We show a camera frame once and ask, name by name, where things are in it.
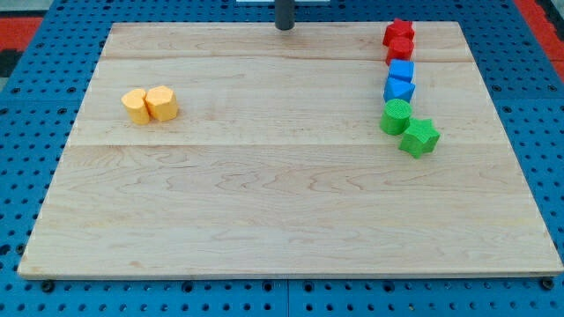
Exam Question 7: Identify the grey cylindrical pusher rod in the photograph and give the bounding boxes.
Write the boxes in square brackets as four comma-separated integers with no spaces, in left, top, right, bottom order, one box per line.
[274,0,295,31]

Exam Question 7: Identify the red cylinder block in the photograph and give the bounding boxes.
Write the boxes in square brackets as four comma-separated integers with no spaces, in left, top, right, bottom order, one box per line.
[385,37,414,65]

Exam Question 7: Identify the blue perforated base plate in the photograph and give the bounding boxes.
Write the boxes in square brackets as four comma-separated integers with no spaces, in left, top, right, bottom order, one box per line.
[1,0,563,316]

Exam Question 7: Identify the light wooden board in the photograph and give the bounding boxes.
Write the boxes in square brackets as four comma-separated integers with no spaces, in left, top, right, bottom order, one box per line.
[18,22,563,280]

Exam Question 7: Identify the blue cube block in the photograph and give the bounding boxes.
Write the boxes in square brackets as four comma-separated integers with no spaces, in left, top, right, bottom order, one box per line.
[389,59,415,82]

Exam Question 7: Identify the green star block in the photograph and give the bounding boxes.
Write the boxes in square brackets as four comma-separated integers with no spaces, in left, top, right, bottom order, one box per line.
[398,118,441,159]

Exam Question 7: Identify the yellow hexagon block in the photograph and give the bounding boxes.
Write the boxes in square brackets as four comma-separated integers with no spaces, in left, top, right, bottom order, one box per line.
[145,85,179,122]

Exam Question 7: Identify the red star block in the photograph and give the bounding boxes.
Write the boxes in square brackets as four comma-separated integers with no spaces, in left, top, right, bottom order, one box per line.
[382,18,415,47]

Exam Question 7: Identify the yellow heart block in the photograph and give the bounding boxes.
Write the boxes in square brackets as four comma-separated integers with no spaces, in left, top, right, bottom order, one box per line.
[121,88,151,125]

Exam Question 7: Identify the green cylinder block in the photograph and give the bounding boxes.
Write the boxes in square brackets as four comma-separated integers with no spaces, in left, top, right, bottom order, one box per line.
[380,99,412,136]

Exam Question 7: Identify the blue triangle block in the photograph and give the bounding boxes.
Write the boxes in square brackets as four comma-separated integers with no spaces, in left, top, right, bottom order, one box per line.
[383,77,416,102]

